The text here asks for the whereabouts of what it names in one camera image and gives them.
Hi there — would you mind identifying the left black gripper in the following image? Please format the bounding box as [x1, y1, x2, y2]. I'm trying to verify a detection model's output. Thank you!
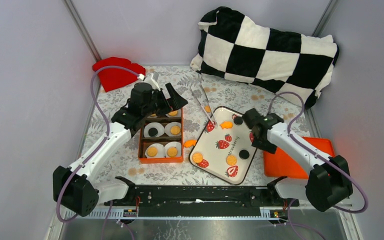
[142, 83, 189, 118]

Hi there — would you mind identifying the white strawberry tray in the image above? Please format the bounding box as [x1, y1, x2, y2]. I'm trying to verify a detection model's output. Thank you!
[188, 106, 257, 185]

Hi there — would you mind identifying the orange compartment cookie box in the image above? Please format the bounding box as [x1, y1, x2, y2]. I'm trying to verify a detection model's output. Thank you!
[138, 108, 184, 164]

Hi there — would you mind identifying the orange fish cookie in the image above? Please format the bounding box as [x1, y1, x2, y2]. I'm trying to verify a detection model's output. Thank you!
[220, 121, 234, 130]
[183, 139, 197, 148]

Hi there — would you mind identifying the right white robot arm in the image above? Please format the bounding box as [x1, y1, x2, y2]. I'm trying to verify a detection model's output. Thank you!
[242, 108, 354, 212]

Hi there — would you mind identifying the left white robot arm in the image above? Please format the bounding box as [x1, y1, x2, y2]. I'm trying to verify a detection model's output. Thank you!
[52, 73, 188, 223]

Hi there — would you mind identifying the white paper cup liner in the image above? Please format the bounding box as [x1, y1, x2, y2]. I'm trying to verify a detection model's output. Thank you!
[164, 141, 182, 158]
[166, 109, 182, 118]
[143, 122, 165, 138]
[164, 122, 182, 137]
[144, 143, 165, 158]

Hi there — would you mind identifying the small round yellow biscuit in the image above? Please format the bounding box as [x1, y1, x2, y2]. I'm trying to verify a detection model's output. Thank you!
[167, 110, 179, 117]

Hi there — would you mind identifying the black sandwich cookie top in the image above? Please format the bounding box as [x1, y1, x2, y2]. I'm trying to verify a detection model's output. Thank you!
[233, 116, 244, 126]

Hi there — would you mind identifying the black sandwich cookie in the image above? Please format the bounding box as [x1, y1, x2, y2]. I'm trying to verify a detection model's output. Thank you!
[233, 116, 244, 126]
[148, 127, 159, 137]
[238, 149, 250, 160]

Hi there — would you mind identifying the floral table mat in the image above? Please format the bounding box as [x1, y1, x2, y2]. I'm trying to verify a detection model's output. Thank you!
[82, 66, 314, 186]

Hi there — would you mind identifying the black sandwich cookie right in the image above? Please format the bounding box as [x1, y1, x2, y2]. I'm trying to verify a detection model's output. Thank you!
[238, 149, 250, 160]

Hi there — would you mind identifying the black sandwich cookie middle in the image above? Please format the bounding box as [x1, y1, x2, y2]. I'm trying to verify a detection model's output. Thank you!
[148, 127, 159, 137]

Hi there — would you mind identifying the orange box lid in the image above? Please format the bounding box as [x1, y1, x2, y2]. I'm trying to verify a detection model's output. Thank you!
[262, 136, 336, 180]

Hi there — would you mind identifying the red cloth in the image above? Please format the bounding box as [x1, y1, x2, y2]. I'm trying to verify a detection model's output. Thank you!
[92, 56, 146, 92]

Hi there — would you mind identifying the black white checkered blanket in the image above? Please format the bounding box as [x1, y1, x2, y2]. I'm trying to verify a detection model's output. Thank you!
[190, 6, 340, 109]

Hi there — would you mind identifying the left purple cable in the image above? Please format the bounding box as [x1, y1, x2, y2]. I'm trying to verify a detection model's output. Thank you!
[56, 65, 143, 240]

